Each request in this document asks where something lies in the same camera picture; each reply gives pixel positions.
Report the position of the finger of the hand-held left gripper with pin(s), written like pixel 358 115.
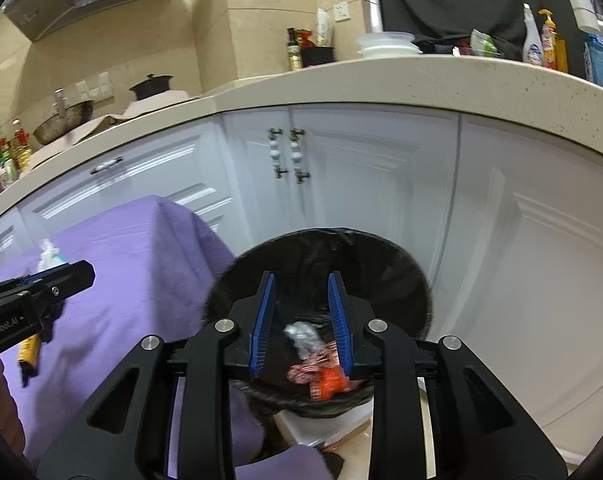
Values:
pixel 50 322
pixel 66 280

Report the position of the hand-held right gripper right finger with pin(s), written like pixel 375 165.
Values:
pixel 339 322

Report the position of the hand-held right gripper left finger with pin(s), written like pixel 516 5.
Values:
pixel 262 325

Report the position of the yellow wrapper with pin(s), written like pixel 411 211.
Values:
pixel 29 352

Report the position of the silver foil wrapper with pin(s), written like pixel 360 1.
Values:
pixel 304 335

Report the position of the white tissue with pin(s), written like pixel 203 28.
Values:
pixel 47 247

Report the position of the trash bin with black bag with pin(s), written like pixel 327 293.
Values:
pixel 381 280

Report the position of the person's left forearm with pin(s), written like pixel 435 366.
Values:
pixel 1 410

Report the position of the purple quilted cloth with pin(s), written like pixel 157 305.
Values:
pixel 121 260

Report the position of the red white striped wrapper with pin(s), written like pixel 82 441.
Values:
pixel 305 371

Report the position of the orange plastic wrapper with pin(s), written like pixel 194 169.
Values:
pixel 331 384

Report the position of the white cabinet door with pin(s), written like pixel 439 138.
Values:
pixel 541 285
pixel 254 185
pixel 371 175
pixel 1 245

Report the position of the white cabinet drawer front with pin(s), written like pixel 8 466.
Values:
pixel 146 180

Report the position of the row of condiment bottles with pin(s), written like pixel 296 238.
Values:
pixel 3 160

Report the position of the steel wok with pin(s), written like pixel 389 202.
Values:
pixel 63 124

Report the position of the black cooking pot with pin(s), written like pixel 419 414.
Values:
pixel 151 86

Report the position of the beige stone countertop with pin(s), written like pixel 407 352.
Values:
pixel 431 80

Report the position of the black container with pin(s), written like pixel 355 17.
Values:
pixel 317 56

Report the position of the dark oil bottle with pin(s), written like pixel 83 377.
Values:
pixel 295 52

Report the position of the steel range hood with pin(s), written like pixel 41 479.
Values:
pixel 81 5

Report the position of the stack of white plastic containers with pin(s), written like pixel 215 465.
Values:
pixel 387 43

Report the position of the white upright packet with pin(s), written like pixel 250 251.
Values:
pixel 324 27

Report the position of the green white packet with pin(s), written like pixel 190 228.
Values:
pixel 484 42

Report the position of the white spray bottle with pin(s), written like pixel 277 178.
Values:
pixel 531 40

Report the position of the yellow dish soap bottle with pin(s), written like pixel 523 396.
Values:
pixel 551 42

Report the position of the blue bottle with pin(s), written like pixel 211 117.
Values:
pixel 599 62

